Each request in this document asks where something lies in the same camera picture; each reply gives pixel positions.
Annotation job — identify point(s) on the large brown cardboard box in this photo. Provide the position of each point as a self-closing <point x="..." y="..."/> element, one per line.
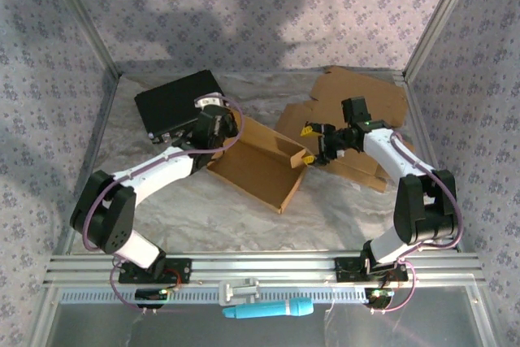
<point x="357" y="91"/>

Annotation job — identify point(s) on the small brown cardboard box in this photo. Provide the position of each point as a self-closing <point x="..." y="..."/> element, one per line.
<point x="252" y="168"/>

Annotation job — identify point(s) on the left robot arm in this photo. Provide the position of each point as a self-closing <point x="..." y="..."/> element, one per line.
<point x="154" y="168"/>

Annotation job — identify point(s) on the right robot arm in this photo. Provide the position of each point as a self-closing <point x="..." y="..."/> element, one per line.
<point x="390" y="152"/>

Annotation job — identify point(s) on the black ribbed carrying case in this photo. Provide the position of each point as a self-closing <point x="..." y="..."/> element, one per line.
<point x="170" y="99"/>

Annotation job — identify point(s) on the teal handheld device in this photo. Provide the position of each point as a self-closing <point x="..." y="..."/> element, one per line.
<point x="268" y="309"/>

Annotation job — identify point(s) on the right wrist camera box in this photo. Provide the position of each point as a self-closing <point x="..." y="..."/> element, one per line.
<point x="356" y="109"/>

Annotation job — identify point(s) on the aluminium side rail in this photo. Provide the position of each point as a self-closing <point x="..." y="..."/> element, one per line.
<point x="420" y="119"/>
<point x="95" y="148"/>

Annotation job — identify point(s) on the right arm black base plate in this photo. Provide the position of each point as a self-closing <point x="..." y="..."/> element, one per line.
<point x="345" y="270"/>

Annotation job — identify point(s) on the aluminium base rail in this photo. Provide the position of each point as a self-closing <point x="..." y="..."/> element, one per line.
<point x="264" y="270"/>

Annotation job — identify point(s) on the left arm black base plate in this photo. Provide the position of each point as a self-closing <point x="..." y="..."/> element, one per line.
<point x="183" y="270"/>

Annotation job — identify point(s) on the grey rail clamp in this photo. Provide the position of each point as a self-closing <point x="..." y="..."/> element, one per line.
<point x="239" y="292"/>

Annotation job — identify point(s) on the aluminium frame post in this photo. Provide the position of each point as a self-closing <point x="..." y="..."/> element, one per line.
<point x="439" y="18"/>

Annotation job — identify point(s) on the grey metal base plate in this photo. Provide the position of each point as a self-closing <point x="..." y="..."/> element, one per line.
<point x="162" y="330"/>

